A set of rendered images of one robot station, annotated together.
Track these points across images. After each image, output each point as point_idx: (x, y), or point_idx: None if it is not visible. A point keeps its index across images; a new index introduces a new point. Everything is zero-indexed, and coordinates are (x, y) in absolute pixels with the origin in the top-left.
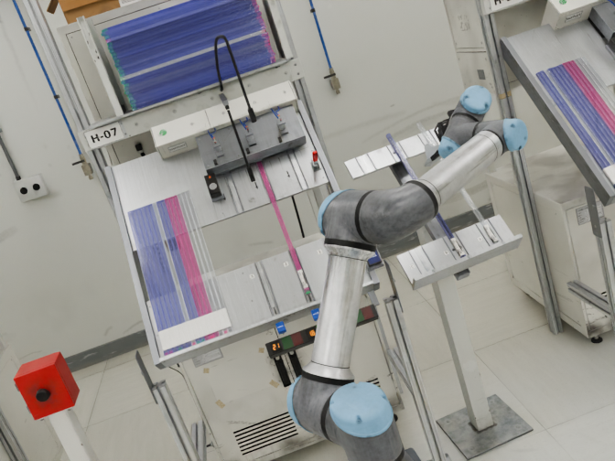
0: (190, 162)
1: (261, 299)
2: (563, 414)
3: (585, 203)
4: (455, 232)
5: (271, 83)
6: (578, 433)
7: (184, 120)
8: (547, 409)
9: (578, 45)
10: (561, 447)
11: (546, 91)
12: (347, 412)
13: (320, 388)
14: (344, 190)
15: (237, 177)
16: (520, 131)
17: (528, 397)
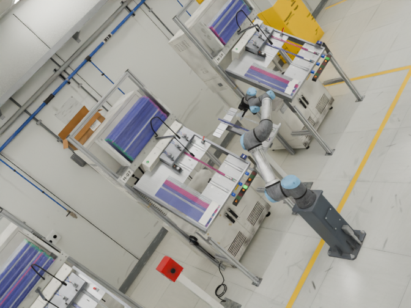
0: (161, 166)
1: (220, 190)
2: (317, 172)
3: (280, 106)
4: None
5: (169, 124)
6: (325, 173)
7: (151, 153)
8: (312, 174)
9: (249, 59)
10: (325, 179)
11: (251, 78)
12: (289, 183)
13: (275, 186)
14: (244, 134)
15: (181, 161)
16: (272, 93)
17: (303, 176)
